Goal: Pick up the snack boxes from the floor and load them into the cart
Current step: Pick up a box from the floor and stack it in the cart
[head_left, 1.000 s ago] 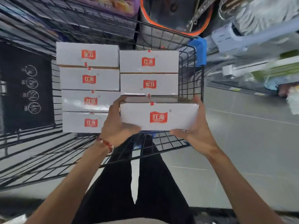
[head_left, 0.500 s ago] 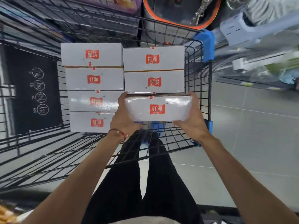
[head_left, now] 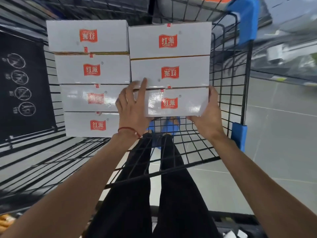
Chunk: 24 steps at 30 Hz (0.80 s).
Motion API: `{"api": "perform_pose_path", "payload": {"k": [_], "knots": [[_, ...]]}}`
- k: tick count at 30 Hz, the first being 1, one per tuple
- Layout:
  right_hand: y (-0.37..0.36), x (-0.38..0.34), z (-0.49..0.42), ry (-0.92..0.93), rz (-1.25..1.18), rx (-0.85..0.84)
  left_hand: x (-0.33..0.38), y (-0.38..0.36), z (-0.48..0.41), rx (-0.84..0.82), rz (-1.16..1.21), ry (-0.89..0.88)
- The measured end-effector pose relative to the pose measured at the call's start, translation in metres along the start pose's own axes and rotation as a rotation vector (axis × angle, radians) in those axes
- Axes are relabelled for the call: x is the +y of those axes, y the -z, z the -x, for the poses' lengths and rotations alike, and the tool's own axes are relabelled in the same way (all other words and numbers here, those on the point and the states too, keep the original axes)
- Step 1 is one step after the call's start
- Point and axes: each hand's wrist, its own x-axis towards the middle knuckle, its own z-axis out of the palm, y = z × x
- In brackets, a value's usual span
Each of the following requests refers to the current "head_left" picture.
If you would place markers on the person's left hand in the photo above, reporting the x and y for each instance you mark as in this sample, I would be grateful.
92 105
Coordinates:
132 114

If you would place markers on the person's right hand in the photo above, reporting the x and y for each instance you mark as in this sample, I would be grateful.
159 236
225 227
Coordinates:
210 121

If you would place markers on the white yellow snack box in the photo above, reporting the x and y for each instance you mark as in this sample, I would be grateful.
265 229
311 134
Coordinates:
188 101

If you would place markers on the stack of white boxes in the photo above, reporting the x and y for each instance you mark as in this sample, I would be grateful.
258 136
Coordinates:
106 37

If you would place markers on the person's left forearm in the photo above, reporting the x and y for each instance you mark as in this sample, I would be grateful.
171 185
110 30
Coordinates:
74 195

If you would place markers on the person's right forearm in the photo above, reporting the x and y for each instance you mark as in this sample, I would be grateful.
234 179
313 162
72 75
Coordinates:
260 190

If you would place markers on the blue rubber slipper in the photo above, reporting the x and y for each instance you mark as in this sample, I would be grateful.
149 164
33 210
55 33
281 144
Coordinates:
151 127
171 127

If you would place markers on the black trousers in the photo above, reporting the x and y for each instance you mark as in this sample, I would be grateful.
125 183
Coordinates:
128 200

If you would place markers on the white mop in clear plastic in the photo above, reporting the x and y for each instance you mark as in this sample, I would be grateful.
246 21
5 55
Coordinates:
275 53

